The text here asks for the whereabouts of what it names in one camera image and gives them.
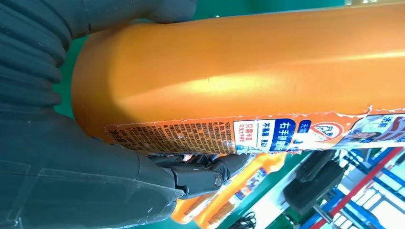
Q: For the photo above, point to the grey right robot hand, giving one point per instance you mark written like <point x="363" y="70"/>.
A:
<point x="79" y="183"/>

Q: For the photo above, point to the black zip carrying case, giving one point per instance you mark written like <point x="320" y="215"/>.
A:
<point x="313" y="192"/>

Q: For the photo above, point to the blue metal rack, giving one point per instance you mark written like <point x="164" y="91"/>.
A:
<point x="373" y="189"/>

